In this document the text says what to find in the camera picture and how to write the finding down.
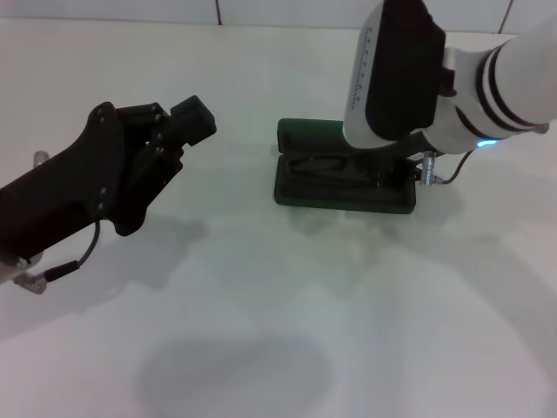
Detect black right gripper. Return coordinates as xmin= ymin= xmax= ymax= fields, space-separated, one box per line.
xmin=376 ymin=129 xmax=431 ymax=190

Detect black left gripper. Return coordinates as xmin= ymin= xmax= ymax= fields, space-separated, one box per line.
xmin=0 ymin=101 xmax=152 ymax=266

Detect green glasses case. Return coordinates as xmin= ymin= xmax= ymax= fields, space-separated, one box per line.
xmin=273 ymin=118 xmax=418 ymax=217

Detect black glasses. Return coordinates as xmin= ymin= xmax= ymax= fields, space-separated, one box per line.
xmin=286 ymin=155 xmax=384 ymax=189

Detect left gripper cable with connector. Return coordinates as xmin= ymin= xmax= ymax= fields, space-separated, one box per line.
xmin=12 ymin=219 xmax=104 ymax=296

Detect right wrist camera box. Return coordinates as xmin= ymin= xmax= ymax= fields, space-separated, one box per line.
xmin=342 ymin=0 xmax=448 ymax=152

